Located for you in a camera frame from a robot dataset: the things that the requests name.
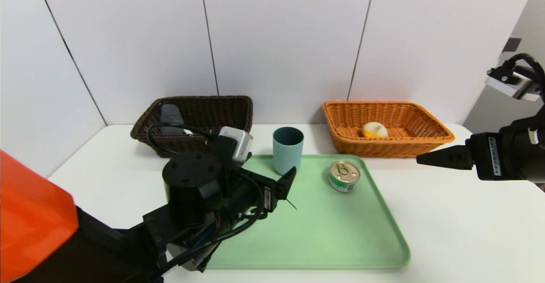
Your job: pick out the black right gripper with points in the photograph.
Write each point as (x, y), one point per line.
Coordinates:
(489, 155)

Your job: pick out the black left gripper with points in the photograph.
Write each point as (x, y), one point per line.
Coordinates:
(268, 198)

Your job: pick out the blue-grey plastic cup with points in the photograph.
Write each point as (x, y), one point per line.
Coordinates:
(286, 151)

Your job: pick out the tin can with pull tab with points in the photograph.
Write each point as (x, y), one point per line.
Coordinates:
(344, 173)

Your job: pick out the orange-topped white bun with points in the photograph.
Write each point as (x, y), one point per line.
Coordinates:
(374, 130)

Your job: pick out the white marker pen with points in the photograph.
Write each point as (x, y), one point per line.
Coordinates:
(188, 131)

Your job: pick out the grey towel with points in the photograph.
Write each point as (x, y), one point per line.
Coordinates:
(170, 115)

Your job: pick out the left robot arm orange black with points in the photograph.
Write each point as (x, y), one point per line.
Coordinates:
(191, 189)

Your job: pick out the orange wicker basket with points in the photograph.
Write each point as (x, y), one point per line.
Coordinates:
(383, 149)

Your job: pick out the dark brown wicker basket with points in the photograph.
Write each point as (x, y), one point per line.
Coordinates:
(230, 117)

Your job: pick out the light green plastic tray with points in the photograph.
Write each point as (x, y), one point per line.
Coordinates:
(332, 232)

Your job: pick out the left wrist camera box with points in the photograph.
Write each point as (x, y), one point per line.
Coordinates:
(238, 144)

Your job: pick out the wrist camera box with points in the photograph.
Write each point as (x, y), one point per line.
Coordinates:
(238, 144)
(511, 85)

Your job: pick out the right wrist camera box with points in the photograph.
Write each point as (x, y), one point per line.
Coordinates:
(511, 85)

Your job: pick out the dark wall fixture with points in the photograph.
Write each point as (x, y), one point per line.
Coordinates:
(512, 44)

